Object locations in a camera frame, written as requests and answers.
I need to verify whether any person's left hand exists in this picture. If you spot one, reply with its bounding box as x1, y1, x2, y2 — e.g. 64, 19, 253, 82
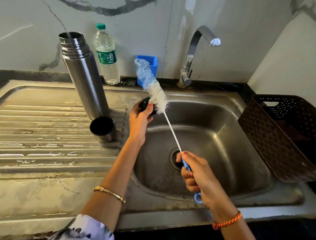
128, 101, 154, 147

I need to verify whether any person's right hand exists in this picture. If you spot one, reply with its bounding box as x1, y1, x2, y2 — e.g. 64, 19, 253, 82
176, 151, 238, 218

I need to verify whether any black flask stopper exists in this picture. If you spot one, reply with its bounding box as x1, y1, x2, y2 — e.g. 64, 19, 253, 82
139, 97, 157, 117

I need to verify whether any blue and white bottle brush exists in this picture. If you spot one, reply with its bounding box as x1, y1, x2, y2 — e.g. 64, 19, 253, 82
134, 59, 203, 204

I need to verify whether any person's right forearm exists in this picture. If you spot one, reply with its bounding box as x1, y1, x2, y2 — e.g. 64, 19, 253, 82
212, 210, 256, 240

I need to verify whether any person's left forearm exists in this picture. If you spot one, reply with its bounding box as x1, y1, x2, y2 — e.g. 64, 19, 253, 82
80, 137, 146, 233

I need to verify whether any blue plastic holder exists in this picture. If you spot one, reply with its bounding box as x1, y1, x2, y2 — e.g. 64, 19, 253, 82
136, 55, 158, 87

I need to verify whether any steel flask cup black inside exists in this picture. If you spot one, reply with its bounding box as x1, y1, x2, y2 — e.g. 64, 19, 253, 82
89, 116, 116, 143

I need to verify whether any clear plastic water bottle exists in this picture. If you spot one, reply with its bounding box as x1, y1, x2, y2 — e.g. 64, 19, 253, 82
94, 23, 120, 85

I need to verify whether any stainless steel vacuum flask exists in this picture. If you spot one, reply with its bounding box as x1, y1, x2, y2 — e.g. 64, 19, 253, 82
58, 32, 110, 121

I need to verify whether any chrome sink faucet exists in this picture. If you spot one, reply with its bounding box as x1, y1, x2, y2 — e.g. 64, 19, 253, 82
178, 25, 221, 87

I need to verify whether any gold bangle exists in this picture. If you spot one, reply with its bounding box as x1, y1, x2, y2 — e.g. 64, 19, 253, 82
93, 185, 126, 205

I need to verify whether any brown plastic basket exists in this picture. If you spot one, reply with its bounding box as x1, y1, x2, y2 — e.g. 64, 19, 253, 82
238, 94, 316, 183

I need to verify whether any stainless steel sink with drainboard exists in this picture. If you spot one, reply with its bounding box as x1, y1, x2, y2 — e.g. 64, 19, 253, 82
0, 80, 316, 233

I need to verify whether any white floral sleeve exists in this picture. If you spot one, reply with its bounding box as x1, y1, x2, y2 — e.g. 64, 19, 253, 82
48, 214, 115, 240

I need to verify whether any orange thread bracelet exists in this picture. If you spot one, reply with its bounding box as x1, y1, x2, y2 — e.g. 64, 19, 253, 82
212, 211, 242, 231

